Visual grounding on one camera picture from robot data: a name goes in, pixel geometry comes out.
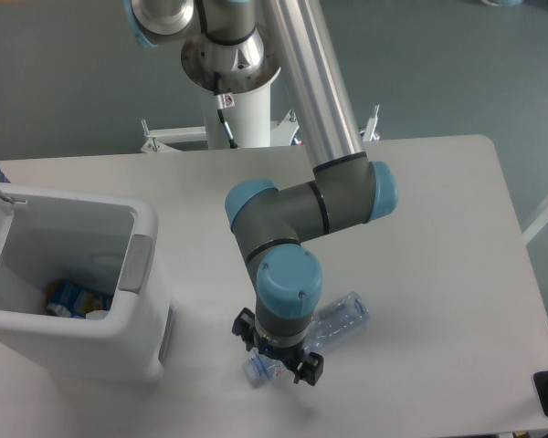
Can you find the clear plastic water bottle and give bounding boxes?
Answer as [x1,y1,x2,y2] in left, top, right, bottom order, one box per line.
[242,292,370,388]

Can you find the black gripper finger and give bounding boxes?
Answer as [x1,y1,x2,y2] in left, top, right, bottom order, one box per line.
[290,350,324,386]
[231,308,255,352]

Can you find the white open trash can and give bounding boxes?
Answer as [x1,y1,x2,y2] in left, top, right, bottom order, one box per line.
[0,183,174,381]

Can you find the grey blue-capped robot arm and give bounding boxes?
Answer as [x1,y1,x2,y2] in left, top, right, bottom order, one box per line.
[124,1,398,385]

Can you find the white plastic wrapper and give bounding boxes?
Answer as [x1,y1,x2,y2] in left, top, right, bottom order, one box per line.
[85,310,109,321]

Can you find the blue yellow snack packet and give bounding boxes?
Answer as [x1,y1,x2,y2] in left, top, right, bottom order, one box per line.
[45,279,113,319]

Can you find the black base cable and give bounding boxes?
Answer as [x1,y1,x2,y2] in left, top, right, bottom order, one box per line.
[212,71,239,150]

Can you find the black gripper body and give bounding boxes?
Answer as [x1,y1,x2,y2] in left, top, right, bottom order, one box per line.
[254,323,307,370]

